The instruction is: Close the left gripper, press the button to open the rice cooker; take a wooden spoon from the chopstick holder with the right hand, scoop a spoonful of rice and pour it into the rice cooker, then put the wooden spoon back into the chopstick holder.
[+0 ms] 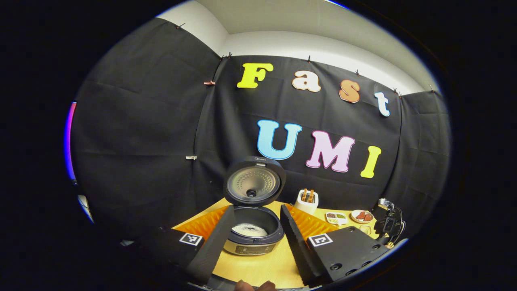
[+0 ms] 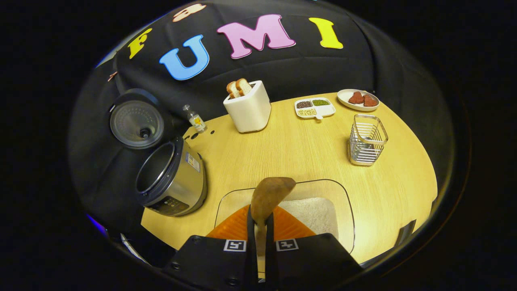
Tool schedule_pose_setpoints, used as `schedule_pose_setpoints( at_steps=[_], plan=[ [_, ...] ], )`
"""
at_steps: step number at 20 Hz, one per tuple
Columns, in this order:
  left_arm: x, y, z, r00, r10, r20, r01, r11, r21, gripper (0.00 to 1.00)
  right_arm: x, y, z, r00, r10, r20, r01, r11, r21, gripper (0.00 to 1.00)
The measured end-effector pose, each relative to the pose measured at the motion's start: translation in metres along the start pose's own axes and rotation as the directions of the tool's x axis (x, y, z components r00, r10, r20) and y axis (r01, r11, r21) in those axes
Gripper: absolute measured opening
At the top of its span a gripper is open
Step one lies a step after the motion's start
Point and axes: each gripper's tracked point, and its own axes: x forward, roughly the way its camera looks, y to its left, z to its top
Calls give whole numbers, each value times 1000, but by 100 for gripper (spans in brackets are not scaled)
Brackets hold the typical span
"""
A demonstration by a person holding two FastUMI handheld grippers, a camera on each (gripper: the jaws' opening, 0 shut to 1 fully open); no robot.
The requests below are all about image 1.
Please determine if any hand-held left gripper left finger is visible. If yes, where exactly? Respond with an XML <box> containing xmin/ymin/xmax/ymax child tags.
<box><xmin>137</xmin><ymin>205</ymin><xmax>237</xmax><ymax>284</ymax></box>

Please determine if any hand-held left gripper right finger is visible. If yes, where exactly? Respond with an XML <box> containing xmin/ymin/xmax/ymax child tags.
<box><xmin>280</xmin><ymin>204</ymin><xmax>390</xmax><ymax>288</ymax></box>

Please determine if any white rice heap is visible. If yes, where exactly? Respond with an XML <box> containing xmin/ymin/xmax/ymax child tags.
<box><xmin>235</xmin><ymin>224</ymin><xmax>268</xmax><ymax>237</ymax></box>

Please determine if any dark grey rice cooker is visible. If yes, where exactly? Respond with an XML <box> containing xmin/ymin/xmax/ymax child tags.
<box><xmin>223</xmin><ymin>156</ymin><xmax>286</xmax><ymax>256</ymax></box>

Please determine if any white round plate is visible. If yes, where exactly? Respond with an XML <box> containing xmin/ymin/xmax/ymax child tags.
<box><xmin>351</xmin><ymin>209</ymin><xmax>374</xmax><ymax>224</ymax></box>

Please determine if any white toaster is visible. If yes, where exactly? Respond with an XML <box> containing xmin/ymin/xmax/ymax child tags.
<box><xmin>294</xmin><ymin>188</ymin><xmax>319</xmax><ymax>215</ymax></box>

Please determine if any black backdrop cloth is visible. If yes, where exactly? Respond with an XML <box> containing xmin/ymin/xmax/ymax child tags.
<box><xmin>71</xmin><ymin>18</ymin><xmax>451</xmax><ymax>239</ymax></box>

